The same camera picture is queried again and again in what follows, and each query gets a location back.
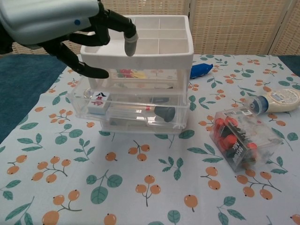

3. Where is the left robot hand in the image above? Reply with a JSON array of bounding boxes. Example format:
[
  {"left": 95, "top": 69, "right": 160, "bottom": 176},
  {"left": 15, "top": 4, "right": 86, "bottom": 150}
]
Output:
[{"left": 0, "top": 0, "right": 139, "bottom": 79}]

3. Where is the clear plastic drawer with tile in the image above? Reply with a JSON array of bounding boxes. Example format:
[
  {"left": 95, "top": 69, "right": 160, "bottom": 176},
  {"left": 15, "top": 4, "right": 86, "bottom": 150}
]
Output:
[{"left": 66, "top": 80, "right": 190, "bottom": 130}]

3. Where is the white drawer organizer box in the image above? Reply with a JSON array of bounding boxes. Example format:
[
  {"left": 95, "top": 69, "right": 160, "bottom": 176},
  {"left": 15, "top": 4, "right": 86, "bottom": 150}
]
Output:
[{"left": 80, "top": 15, "right": 195, "bottom": 136}]

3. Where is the clear box of red-capped bottles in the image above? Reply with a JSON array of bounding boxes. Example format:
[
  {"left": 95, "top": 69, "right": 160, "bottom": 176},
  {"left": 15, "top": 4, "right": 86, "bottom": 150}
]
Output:
[{"left": 210, "top": 107, "right": 284, "bottom": 173}]

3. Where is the dark teal clip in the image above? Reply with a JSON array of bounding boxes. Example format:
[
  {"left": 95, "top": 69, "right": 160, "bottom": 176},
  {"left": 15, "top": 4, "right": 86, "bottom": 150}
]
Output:
[{"left": 152, "top": 96, "right": 171, "bottom": 105}]

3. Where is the clear tube with dark cap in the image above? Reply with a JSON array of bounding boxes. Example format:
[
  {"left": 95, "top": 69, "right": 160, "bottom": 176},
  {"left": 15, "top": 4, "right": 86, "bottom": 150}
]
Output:
[{"left": 108, "top": 105, "right": 177, "bottom": 123}]

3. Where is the floral print tablecloth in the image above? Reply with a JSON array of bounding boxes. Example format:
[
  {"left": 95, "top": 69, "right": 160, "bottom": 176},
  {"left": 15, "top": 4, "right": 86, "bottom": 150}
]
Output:
[{"left": 0, "top": 54, "right": 300, "bottom": 225}]

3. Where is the woven folding screen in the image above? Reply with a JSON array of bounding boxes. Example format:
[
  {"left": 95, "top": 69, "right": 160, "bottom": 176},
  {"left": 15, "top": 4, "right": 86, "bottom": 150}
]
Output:
[{"left": 11, "top": 0, "right": 300, "bottom": 57}]

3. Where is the mayonnaise squeeze bottle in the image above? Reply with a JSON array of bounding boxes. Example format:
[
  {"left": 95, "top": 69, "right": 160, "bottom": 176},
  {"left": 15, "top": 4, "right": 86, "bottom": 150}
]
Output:
[{"left": 244, "top": 88, "right": 300, "bottom": 116}]

